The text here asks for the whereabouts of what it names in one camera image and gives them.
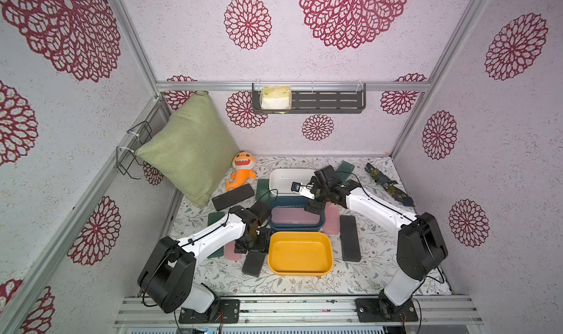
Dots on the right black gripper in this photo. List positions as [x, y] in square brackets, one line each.
[317, 198]

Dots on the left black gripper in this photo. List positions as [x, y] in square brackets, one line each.
[263, 245]

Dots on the black pencil case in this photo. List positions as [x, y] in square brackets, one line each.
[351, 251]
[253, 264]
[233, 197]

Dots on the pink pencil case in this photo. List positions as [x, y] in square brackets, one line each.
[293, 216]
[332, 219]
[230, 253]

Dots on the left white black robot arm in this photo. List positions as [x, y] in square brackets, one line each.
[168, 276]

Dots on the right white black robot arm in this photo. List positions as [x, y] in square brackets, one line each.
[420, 244]

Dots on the green pencil case back right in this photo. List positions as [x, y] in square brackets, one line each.
[345, 170]

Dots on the yellow storage box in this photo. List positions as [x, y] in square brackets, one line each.
[300, 253]

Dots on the teal storage box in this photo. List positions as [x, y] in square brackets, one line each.
[295, 201]

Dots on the green pencil case by white box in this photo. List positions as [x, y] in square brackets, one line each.
[263, 193]

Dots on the white storage box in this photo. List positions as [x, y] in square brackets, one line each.
[281, 180]

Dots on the green pencil case front left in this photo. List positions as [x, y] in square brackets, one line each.
[213, 218]

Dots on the folded dark floral umbrella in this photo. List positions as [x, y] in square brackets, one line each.
[389, 185]

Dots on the orange shark plush toy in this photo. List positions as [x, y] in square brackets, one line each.
[244, 166]

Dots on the yellow white sponge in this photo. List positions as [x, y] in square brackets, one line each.
[276, 98]

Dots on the green square pillow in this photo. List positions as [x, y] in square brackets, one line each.
[194, 150]

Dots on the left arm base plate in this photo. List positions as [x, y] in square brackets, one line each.
[222, 311]

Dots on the dark wall shelf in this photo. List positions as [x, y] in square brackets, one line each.
[317, 102]

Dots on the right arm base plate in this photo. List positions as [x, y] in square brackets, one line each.
[371, 310]

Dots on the black wire wall rack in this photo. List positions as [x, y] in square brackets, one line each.
[125, 155]

